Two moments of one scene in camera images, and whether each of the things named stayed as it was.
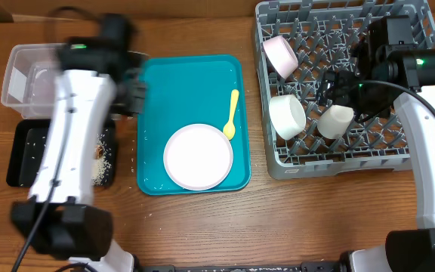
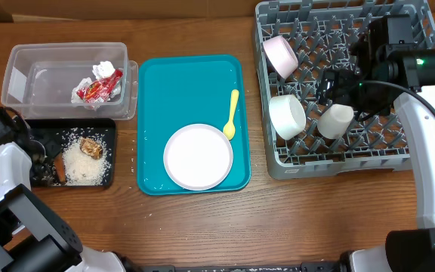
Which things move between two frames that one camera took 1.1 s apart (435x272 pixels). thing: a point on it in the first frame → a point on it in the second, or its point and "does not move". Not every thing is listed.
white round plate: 198,157 does not move
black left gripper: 137,107 → 35,170
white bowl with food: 287,115 does not move
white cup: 334,121 does not move
